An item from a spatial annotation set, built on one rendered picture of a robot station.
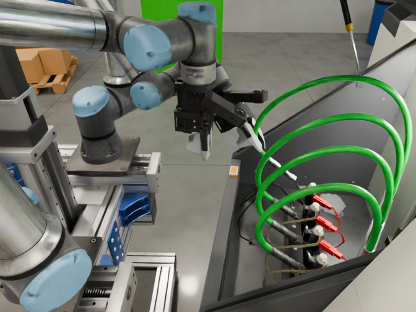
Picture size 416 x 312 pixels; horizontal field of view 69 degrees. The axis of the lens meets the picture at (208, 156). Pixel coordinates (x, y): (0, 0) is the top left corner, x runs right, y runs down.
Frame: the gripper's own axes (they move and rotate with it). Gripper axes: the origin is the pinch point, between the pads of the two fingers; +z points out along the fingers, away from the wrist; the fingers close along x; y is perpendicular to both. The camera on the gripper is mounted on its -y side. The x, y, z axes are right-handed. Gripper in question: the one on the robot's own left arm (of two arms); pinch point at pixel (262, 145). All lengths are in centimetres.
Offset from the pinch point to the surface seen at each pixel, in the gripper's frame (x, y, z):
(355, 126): -37.1, -16.4, 13.3
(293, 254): 7.0, 5.6, 29.2
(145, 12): -229, 144, -180
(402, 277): 36.8, -24.2, 20.9
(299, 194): 25.0, -12.8, 9.1
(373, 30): -623, -31, -34
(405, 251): 34.7, -25.7, 18.8
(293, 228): -1.7, 6.1, 25.9
